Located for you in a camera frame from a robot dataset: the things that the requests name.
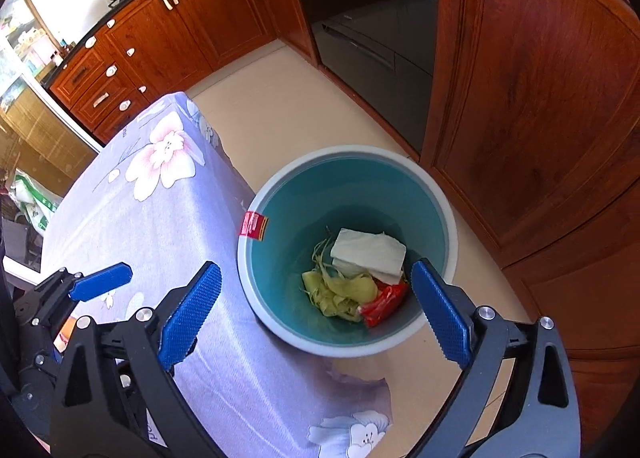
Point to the black countertop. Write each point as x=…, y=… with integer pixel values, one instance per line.
x=60, y=63

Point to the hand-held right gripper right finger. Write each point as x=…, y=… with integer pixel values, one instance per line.
x=440, y=313

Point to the teal trash bin white rim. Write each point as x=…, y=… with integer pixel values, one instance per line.
x=350, y=188

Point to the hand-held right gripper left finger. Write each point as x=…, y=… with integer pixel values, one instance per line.
x=192, y=313

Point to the red label tag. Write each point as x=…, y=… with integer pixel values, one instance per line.
x=253, y=225

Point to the green and white plastic bag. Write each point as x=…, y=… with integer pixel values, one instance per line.
x=35, y=208

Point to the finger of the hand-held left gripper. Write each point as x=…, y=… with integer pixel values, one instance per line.
x=100, y=280

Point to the white folded tissue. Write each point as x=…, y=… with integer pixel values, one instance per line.
x=367, y=253

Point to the red plastic wrapper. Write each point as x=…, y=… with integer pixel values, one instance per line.
x=385, y=303

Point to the glass sliding door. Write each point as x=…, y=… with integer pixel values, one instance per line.
x=40, y=123

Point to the wooden kitchen cabinet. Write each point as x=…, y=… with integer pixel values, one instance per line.
x=210, y=23

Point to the purple floral tablecloth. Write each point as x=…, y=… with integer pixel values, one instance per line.
x=150, y=228

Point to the green vegetable peels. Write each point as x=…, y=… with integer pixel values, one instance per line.
x=335, y=293

